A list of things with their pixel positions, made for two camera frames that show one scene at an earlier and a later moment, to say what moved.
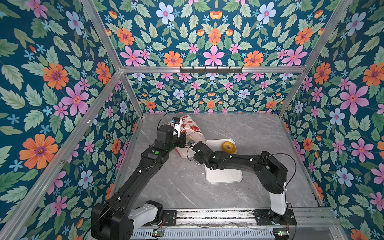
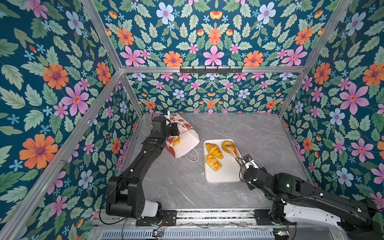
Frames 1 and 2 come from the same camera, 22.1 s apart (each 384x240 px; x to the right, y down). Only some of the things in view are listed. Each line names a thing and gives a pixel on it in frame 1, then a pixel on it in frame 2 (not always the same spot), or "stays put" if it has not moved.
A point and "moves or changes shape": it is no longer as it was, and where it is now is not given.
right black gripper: [197, 157] → [250, 187]
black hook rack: [211, 70] stays put
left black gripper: [182, 143] → [172, 125]
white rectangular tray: [217, 176] stays put
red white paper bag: [193, 135] moves or changes shape
